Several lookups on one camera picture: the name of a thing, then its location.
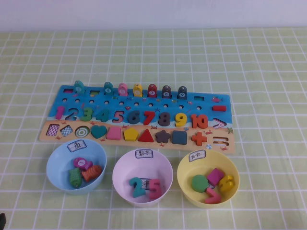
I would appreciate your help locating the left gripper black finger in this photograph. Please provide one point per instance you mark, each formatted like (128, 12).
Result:
(2, 218)

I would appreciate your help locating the teal wooden fish peg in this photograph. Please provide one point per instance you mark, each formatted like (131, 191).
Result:
(78, 88)

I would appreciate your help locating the light blue plastic bowl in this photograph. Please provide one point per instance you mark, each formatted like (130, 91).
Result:
(57, 172)

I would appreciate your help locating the pink plastic bowl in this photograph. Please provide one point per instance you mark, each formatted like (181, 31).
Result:
(124, 172)

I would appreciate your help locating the wooden number puzzle board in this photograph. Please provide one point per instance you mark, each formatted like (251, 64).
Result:
(144, 106)

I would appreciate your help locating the yellow plastic bowl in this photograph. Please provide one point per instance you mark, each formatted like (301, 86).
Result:
(187, 167)

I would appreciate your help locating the purple number disc piece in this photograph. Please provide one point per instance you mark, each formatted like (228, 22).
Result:
(166, 92)

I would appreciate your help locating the orange starfish puzzle piece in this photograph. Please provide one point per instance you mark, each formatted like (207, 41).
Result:
(199, 139)

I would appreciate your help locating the green wooden fish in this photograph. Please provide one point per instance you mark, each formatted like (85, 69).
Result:
(74, 177)

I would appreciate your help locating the magenta wooden fish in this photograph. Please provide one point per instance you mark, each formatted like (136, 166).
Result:
(81, 163)

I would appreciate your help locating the orange wooden fish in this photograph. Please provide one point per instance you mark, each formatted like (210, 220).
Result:
(92, 173)

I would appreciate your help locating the pink wooden number one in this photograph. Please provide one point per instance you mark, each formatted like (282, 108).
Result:
(60, 113)

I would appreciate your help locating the teal wooden heart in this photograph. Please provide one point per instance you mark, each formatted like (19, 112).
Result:
(98, 131)

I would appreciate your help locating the green wooden number three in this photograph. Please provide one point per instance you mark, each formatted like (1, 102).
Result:
(88, 115)

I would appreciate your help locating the teal wooden number two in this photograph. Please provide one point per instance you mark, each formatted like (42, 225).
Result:
(138, 191)

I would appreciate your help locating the pink wooden trapezoid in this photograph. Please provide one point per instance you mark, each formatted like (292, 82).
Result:
(113, 133)

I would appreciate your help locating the teal wooden number four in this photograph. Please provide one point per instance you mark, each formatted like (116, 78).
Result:
(104, 116)

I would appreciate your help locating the yellow wooden pentagon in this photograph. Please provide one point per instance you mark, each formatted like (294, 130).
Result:
(131, 134)

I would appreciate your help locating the pink wooden number five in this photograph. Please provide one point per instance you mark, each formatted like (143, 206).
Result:
(155, 191)

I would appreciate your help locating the dark blue wooden number six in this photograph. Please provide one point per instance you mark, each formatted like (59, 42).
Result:
(133, 119)

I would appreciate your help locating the red wooden triangle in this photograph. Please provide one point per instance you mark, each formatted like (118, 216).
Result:
(145, 137)

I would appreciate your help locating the teal fish peg number four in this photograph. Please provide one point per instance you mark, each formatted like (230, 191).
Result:
(108, 89)

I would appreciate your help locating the pink wooden fish peg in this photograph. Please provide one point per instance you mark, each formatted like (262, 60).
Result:
(123, 90)

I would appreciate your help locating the red wooden number seven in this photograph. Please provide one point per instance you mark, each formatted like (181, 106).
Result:
(150, 118)

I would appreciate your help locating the brown wooden star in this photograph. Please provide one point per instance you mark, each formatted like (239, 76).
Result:
(163, 136)

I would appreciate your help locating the yellow wooden fish peg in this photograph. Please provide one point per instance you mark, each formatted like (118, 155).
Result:
(137, 90)

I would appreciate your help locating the brown wooden number eight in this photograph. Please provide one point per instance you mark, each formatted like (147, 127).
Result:
(165, 119)

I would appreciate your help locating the dark blue wooden square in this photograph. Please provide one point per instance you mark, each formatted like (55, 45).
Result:
(179, 137)

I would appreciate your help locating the red fish peg number seven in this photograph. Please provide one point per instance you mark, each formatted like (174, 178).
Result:
(152, 91)

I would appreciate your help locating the green wooden circle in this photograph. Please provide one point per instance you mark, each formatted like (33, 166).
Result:
(199, 183)

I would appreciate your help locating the red wooden greater-than sign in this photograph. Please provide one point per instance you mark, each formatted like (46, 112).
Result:
(213, 197)

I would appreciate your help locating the magenta wooden diamond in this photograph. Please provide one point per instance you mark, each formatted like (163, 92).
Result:
(215, 176)

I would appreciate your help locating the blue-grey fish peg number nine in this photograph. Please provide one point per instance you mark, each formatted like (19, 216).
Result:
(182, 93)

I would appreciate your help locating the yellow wooden equals sign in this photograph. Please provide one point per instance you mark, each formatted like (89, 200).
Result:
(226, 184)

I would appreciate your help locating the red wooden minus sign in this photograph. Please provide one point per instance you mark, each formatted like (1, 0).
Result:
(219, 108)

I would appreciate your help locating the green grid tablecloth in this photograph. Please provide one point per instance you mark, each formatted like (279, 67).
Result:
(263, 72)

